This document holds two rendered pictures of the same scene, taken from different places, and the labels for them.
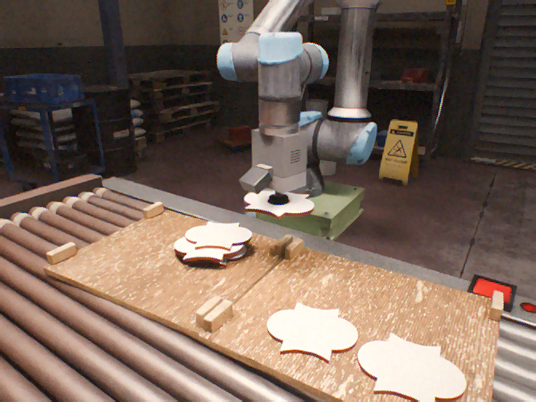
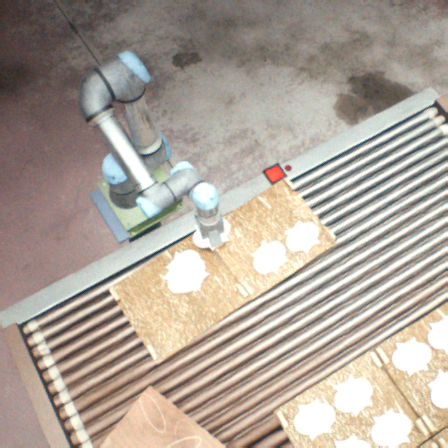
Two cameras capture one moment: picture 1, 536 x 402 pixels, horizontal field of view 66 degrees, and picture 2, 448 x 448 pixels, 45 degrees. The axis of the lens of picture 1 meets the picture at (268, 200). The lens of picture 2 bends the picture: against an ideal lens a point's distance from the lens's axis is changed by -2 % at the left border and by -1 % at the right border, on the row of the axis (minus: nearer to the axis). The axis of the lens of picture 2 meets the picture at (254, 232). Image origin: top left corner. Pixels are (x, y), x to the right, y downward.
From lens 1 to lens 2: 168 cm
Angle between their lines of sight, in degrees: 60
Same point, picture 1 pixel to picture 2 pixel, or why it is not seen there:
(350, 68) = (146, 127)
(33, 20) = not seen: outside the picture
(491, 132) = not seen: outside the picture
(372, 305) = (264, 226)
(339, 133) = (155, 158)
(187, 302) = (227, 298)
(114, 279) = (190, 328)
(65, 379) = (250, 353)
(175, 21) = not seen: outside the picture
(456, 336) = (294, 210)
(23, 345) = (221, 370)
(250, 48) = (165, 197)
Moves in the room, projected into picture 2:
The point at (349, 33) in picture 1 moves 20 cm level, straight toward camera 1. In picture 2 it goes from (139, 113) to (186, 141)
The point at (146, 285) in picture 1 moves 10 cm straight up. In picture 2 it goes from (204, 314) to (201, 306)
